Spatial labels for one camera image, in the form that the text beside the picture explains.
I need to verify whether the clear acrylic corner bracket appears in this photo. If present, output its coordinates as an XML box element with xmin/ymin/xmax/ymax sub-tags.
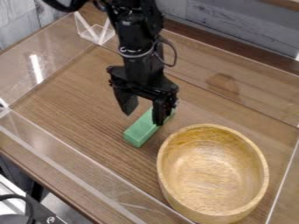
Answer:
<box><xmin>74</xmin><ymin>11</ymin><xmax>117</xmax><ymax>46</ymax></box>

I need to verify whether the green rectangular block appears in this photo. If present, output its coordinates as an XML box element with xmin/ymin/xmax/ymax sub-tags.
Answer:
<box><xmin>123</xmin><ymin>108</ymin><xmax>161</xmax><ymax>148</ymax></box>

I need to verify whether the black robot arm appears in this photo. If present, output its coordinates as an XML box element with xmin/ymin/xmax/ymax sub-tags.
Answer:
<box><xmin>106</xmin><ymin>0</ymin><xmax>180</xmax><ymax>126</ymax></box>

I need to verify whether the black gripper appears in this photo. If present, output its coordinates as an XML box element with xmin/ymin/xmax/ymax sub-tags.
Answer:
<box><xmin>107</xmin><ymin>49</ymin><xmax>180</xmax><ymax>126</ymax></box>

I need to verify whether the black cable bottom left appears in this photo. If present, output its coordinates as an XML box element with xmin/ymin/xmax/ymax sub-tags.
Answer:
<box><xmin>0</xmin><ymin>193</ymin><xmax>39</xmax><ymax>224</ymax></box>

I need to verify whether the brown wooden bowl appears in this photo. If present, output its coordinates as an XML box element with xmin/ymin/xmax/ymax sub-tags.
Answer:
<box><xmin>157</xmin><ymin>124</ymin><xmax>270</xmax><ymax>224</ymax></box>

